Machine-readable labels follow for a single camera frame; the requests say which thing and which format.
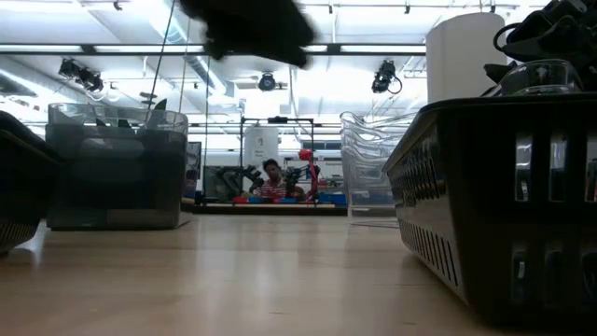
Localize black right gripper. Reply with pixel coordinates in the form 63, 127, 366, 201
483, 0, 597, 85

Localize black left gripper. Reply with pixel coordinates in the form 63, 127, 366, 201
178, 0, 319, 70

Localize clear plastic bin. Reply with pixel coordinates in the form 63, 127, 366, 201
339, 110, 422, 188
341, 134, 405, 218
499, 58, 586, 98

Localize smoke grey plastic bin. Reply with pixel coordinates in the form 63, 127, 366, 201
47, 102, 189, 141
46, 121, 190, 158
45, 137, 193, 231

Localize white shade wooden base lamp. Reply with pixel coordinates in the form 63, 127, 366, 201
424, 11, 508, 105

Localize white banner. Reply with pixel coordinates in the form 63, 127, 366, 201
243, 125, 281, 169

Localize black perforated basket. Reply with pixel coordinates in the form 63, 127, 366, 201
381, 91, 597, 329
0, 110, 66, 256

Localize black overhead beam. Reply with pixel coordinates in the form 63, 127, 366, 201
0, 42, 428, 57

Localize red stand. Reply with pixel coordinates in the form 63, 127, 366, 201
298, 148, 322, 203

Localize person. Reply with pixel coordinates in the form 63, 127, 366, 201
253, 158, 305, 203

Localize blue bins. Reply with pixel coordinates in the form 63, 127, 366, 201
318, 191, 349, 208

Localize black ceiling camera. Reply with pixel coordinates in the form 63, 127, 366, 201
57, 57, 105, 93
257, 71, 278, 92
370, 59, 404, 96

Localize black background frame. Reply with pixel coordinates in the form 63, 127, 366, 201
238, 115, 316, 207

